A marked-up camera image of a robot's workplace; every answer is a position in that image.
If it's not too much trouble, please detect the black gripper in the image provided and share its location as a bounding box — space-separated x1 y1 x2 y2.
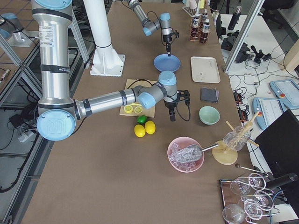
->
164 90 190 122
162 29 179 56

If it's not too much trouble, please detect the blue plate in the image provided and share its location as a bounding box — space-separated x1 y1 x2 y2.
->
153 54 181 72

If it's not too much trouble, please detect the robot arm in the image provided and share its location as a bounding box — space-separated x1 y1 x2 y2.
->
32 0 190 141
121 0 179 57

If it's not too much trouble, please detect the yellow lemon lower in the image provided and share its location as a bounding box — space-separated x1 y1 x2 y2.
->
145 120 156 135

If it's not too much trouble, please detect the yellow lemon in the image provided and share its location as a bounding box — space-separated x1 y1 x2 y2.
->
145 120 156 135
134 124 146 138

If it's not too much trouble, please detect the green lime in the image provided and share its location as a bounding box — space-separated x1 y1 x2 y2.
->
137 115 148 125

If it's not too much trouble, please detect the dark drink bottle middle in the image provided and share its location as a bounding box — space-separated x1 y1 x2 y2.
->
191 14 200 38

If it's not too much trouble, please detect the dark drink bottle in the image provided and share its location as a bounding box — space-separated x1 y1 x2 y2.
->
201 9 208 23
200 19 210 43
191 14 200 38

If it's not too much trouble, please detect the pink bowl of ice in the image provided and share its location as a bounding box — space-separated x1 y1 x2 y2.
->
167 137 205 173

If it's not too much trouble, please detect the lemon slice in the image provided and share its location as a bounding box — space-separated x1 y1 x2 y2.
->
134 106 143 114

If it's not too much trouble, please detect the dark drink bottle right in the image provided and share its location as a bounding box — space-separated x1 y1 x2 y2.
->
200 19 210 43

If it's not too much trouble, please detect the green bowl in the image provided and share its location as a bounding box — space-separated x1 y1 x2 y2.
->
199 106 220 125

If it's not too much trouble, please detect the yellow lemon upper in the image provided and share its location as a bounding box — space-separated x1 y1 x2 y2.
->
134 124 146 138

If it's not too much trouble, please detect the grey folded cloth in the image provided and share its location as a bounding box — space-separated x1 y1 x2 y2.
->
200 87 219 103

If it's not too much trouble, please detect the cream rabbit tray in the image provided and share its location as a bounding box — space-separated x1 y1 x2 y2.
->
191 56 221 84

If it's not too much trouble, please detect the lemon half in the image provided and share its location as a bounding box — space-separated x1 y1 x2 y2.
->
123 105 133 114

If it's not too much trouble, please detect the cup rack with cups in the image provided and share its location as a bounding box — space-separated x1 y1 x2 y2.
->
182 0 206 17

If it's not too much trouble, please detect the metal ice scoop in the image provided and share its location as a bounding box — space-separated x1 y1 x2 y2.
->
184 143 219 162

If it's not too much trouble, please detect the dark drink bottle top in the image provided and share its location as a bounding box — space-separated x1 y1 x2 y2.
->
201 9 208 23

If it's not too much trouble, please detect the wooden cutting board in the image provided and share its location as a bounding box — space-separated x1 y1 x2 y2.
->
119 79 158 119

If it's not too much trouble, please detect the wooden glass stand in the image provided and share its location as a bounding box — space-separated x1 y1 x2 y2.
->
212 111 262 165

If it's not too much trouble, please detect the glass on stand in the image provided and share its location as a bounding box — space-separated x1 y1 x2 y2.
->
223 126 251 151

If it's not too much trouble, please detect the black thermos bottle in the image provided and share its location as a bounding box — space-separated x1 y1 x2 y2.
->
228 6 242 30

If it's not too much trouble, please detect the teach pendant near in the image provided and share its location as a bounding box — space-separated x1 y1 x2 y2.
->
252 97 288 130

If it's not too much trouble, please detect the teach pendant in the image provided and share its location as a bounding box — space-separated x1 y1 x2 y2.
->
269 79 299 109
252 97 288 130

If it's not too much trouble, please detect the black monitor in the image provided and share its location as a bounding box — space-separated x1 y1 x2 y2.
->
255 109 299 176

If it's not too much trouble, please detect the wine glass rack tray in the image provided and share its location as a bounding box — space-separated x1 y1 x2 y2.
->
219 172 280 224

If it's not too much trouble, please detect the teach pendant far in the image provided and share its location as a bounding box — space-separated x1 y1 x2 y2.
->
269 79 299 109

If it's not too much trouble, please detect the copper wire bottle rack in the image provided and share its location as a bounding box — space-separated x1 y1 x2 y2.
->
189 14 203 42

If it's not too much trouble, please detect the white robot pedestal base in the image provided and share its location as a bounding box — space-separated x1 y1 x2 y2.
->
84 0 125 77

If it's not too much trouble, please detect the aluminium frame post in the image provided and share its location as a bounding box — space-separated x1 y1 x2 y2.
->
223 0 264 74

